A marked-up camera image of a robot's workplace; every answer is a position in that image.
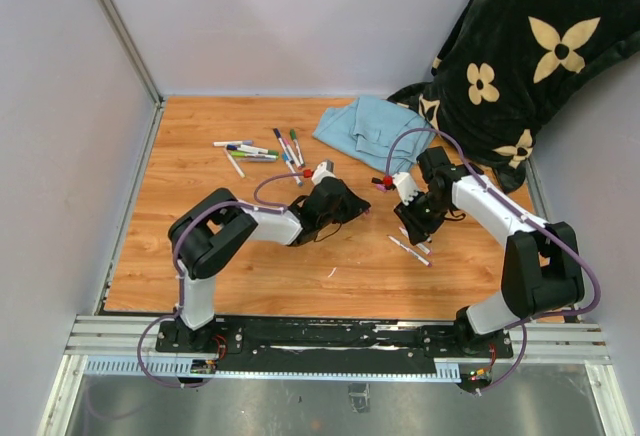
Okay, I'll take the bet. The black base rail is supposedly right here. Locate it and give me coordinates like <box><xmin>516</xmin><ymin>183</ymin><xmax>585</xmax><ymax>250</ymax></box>
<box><xmin>155</xmin><ymin>315</ymin><xmax>514</xmax><ymax>375</ymax></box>

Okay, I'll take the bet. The red pink cap marker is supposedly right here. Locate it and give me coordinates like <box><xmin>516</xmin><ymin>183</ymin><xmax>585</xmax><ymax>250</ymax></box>
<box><xmin>284</xmin><ymin>138</ymin><xmax>305</xmax><ymax>169</ymax></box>

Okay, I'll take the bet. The light blue cloth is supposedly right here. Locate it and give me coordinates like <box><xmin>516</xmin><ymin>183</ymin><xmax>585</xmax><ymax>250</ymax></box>
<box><xmin>313</xmin><ymin>96</ymin><xmax>435</xmax><ymax>174</ymax></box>

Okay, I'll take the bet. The green cap marker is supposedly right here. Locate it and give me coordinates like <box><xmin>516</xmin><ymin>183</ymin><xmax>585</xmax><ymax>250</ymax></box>
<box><xmin>289</xmin><ymin>129</ymin><xmax>305</xmax><ymax>163</ymax></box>

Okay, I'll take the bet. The light green marker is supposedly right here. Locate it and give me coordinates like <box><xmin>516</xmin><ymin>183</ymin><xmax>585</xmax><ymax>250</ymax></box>
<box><xmin>230</xmin><ymin>151</ymin><xmax>278</xmax><ymax>160</ymax></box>

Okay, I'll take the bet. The lavender marker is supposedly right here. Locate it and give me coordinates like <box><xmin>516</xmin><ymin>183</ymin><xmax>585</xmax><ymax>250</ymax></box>
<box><xmin>242</xmin><ymin>157</ymin><xmax>277</xmax><ymax>163</ymax></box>

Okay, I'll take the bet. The purple cable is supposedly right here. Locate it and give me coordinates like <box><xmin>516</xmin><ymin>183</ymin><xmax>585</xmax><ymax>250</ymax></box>
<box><xmin>387</xmin><ymin>128</ymin><xmax>601</xmax><ymax>397</ymax></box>
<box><xmin>135</xmin><ymin>170</ymin><xmax>307</xmax><ymax>390</ymax></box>

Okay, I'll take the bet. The white slim marker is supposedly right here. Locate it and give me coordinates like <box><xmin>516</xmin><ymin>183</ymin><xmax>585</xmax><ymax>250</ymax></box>
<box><xmin>224</xmin><ymin>149</ymin><xmax>246</xmax><ymax>179</ymax></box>

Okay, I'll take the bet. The pink marker pen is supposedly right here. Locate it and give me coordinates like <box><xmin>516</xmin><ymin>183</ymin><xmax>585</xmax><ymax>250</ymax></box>
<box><xmin>399</xmin><ymin>227</ymin><xmax>431</xmax><ymax>255</ymax></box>

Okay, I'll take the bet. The light blue cap marker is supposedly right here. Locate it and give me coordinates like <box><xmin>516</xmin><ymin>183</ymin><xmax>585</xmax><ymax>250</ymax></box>
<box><xmin>282</xmin><ymin>152</ymin><xmax>303</xmax><ymax>187</ymax></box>

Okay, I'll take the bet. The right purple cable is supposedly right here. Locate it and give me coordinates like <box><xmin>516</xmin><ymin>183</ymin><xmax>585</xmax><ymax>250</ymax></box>
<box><xmin>387</xmin><ymin>128</ymin><xmax>601</xmax><ymax>397</ymax></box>

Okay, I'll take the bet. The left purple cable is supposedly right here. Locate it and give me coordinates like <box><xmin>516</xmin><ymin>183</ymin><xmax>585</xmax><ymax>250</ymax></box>
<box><xmin>135</xmin><ymin>170</ymin><xmax>307</xmax><ymax>390</ymax></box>

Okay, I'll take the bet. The black floral blanket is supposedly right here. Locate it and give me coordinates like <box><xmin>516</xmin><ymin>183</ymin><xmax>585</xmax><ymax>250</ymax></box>
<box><xmin>391</xmin><ymin>0</ymin><xmax>639</xmax><ymax>193</ymax></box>

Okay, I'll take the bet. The magenta cap marker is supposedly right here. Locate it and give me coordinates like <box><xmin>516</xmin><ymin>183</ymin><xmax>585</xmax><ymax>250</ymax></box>
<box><xmin>387</xmin><ymin>235</ymin><xmax>431</xmax><ymax>267</ymax></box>

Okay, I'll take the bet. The dark blue cap marker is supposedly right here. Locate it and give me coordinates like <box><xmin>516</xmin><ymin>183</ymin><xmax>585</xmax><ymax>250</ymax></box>
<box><xmin>272</xmin><ymin>128</ymin><xmax>292</xmax><ymax>161</ymax></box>

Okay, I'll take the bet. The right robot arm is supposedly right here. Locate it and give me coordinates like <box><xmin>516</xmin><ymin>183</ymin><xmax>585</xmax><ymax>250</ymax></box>
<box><xmin>385</xmin><ymin>147</ymin><xmax>585</xmax><ymax>356</ymax></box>

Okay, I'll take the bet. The aluminium corner post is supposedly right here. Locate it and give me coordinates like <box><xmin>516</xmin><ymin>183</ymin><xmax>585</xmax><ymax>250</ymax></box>
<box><xmin>72</xmin><ymin>0</ymin><xmax>165</xmax><ymax>107</ymax></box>

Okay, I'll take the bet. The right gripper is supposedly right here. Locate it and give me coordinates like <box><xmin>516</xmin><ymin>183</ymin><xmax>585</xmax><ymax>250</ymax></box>
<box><xmin>394</xmin><ymin>190</ymin><xmax>450</xmax><ymax>245</ymax></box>

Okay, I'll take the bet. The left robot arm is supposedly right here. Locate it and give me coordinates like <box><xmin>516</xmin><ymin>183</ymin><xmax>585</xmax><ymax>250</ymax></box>
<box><xmin>161</xmin><ymin>176</ymin><xmax>371</xmax><ymax>353</ymax></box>

